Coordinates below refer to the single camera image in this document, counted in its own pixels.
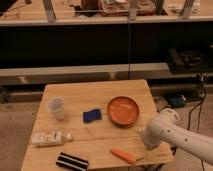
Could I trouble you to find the orange pepper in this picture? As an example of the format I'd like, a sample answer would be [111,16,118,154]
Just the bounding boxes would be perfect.
[110,148,139,164]

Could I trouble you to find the black floor cable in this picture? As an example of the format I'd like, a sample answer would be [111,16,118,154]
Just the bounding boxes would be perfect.
[154,74,208,171]

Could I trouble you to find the black white striped object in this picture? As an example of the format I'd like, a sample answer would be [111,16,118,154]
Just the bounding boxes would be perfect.
[56,152,89,171]

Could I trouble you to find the blue power adapter box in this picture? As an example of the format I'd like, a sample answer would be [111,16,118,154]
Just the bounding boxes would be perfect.
[166,94,186,108]

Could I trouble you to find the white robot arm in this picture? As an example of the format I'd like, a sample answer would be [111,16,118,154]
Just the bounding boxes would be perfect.
[140,108,213,165]

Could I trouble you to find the orange plate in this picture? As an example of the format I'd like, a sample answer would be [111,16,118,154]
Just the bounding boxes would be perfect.
[107,96,140,126]

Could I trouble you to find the clear plastic bottle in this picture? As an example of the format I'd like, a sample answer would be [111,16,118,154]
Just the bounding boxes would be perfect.
[31,131,73,147]

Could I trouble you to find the translucent plastic cup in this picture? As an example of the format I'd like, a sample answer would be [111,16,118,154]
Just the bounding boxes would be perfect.
[47,97,66,120]

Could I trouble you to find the wooden table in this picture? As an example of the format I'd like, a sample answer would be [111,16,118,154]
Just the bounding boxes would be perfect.
[21,80,174,171]

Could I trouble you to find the blue sponge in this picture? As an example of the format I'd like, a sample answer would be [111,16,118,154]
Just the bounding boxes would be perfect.
[83,109,102,123]

